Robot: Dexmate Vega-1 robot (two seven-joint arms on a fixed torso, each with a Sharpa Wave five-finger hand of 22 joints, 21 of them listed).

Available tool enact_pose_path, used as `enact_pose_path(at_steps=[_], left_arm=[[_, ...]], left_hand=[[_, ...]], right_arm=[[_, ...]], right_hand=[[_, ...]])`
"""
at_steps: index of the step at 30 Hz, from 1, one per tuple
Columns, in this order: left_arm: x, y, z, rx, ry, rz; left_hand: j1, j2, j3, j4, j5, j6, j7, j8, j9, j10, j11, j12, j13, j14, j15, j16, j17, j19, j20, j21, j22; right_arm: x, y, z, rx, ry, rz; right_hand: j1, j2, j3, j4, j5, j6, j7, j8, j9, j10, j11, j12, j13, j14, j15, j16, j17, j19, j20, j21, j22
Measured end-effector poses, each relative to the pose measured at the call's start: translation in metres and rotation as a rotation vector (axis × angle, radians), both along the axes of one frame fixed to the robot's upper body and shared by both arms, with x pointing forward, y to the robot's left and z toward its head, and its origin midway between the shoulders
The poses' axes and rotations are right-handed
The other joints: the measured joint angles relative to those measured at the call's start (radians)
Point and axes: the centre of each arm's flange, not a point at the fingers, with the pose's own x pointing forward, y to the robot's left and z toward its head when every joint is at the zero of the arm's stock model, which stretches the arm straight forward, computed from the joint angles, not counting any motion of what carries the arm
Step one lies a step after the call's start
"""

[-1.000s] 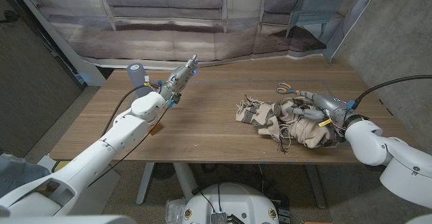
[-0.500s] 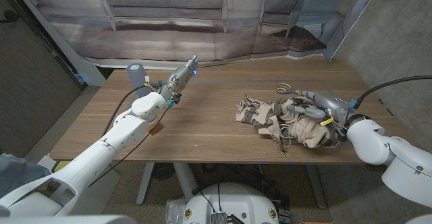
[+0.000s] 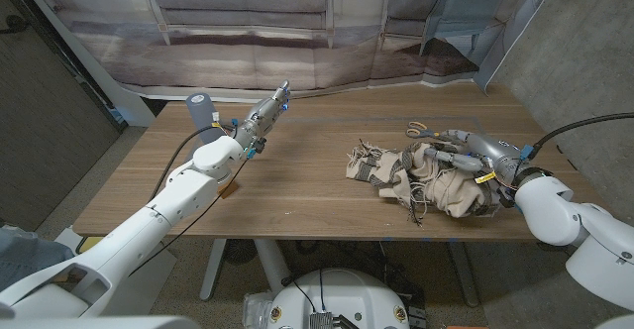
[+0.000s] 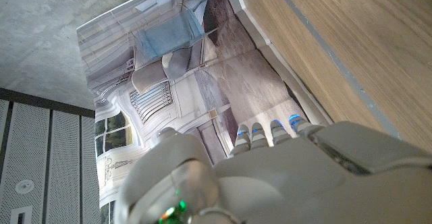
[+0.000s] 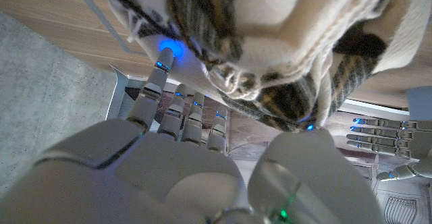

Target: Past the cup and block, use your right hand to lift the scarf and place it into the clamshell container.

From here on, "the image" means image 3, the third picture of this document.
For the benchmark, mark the small wooden block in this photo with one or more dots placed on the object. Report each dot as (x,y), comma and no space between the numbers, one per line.
(230,189)

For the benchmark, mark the white table leg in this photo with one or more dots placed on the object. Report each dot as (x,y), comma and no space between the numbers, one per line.
(271,264)
(212,274)

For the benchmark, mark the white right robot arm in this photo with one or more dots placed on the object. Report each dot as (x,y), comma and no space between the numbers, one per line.
(579,230)

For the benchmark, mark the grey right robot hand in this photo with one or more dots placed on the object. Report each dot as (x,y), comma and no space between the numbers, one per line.
(488,150)

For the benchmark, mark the printed sofa room backdrop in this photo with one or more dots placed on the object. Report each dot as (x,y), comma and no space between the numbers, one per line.
(238,56)

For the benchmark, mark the clear plastic packaging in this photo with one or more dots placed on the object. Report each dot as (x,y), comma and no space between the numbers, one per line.
(255,309)

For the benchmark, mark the yellow floor object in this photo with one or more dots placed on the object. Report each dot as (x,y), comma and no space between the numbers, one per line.
(88,244)

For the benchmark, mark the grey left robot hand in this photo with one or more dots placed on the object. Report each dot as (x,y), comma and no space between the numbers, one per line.
(262,117)

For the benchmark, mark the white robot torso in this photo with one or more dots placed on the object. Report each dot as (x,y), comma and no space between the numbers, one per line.
(337,299)

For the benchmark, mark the person in blue jeans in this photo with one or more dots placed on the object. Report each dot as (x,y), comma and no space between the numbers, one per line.
(27,257)

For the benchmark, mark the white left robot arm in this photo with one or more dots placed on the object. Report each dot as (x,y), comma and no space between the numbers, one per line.
(134,240)

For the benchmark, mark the grey table leg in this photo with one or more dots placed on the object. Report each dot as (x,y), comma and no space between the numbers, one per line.
(464,274)

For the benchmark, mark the grey cylindrical cup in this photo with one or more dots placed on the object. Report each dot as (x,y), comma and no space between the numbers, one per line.
(200,112)

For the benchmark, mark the cream plaid fringed scarf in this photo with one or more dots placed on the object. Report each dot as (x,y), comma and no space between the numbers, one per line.
(431,185)

